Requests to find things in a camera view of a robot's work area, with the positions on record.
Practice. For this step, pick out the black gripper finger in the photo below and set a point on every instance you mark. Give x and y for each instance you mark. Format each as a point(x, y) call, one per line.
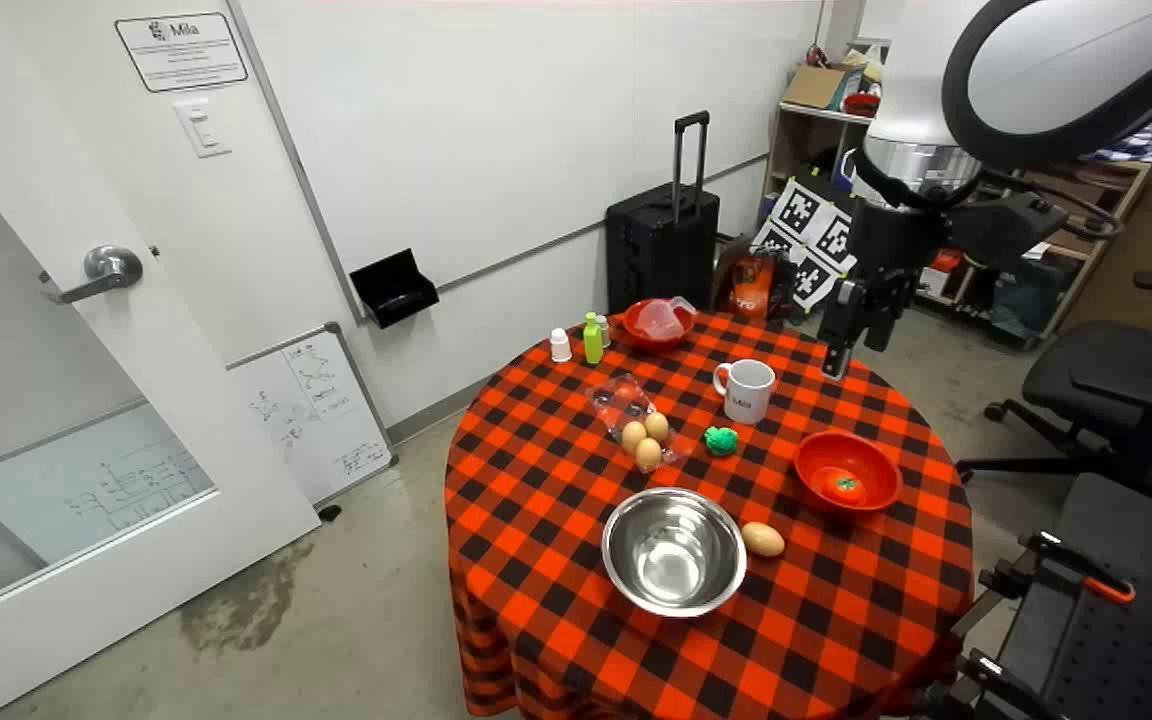
point(841, 348)
point(884, 316)

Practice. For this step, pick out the black rolling suitcase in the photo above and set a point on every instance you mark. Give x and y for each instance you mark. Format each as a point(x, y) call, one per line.
point(663, 240)

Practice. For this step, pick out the black white fiducial tag board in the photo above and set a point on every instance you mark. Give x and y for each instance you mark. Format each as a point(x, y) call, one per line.
point(808, 238)

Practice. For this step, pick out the small white bottle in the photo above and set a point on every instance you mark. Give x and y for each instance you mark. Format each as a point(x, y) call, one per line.
point(561, 347)

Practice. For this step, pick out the black wall marker holder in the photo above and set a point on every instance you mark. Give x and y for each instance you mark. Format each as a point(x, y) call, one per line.
point(392, 288)

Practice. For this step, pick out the wooden shelf unit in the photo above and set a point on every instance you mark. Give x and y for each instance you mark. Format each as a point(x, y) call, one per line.
point(1081, 253)

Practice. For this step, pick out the white mug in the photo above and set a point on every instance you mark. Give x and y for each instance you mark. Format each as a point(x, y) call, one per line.
point(745, 390)

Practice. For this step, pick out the green plastic bottle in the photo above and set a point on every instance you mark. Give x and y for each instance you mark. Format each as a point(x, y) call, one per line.
point(594, 341)

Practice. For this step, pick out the clear bag of eggs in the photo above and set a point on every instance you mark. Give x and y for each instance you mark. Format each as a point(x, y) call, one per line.
point(643, 427)

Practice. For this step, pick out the black office chair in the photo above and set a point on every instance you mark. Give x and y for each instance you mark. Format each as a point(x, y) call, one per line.
point(1120, 387)

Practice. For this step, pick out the white wall sign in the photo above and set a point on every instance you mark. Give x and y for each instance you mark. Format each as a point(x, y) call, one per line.
point(182, 48)

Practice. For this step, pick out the red black checkered tablecloth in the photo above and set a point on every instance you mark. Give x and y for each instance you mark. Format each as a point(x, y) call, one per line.
point(710, 626)

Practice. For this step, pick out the orange object behind table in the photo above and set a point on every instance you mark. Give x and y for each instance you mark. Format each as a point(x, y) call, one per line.
point(749, 287)

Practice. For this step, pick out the green plastic broccoli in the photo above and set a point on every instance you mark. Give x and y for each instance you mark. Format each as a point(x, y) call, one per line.
point(722, 442)

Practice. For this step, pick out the large wall whiteboard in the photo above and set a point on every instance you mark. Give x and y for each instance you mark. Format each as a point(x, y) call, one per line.
point(510, 121)

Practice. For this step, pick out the white door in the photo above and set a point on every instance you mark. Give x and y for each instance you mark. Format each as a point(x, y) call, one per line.
point(80, 442)

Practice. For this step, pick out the stainless steel bowl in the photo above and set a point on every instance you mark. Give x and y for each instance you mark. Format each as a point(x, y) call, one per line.
point(672, 548)

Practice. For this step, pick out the red bowl with plastic wrap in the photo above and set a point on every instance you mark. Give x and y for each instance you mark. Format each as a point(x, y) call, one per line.
point(657, 322)

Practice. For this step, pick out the flat cardboard box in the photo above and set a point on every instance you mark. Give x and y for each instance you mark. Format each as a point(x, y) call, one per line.
point(819, 84)

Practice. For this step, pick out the white light switch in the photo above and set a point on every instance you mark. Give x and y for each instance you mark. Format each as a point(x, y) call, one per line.
point(205, 131)

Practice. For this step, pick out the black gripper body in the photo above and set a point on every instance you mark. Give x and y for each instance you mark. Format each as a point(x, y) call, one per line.
point(897, 240)

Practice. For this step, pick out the loose beige egg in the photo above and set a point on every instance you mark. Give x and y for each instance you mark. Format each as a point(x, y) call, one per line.
point(760, 536)

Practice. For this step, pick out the small leaning whiteboard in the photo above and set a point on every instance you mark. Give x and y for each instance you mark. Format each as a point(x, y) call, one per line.
point(313, 419)

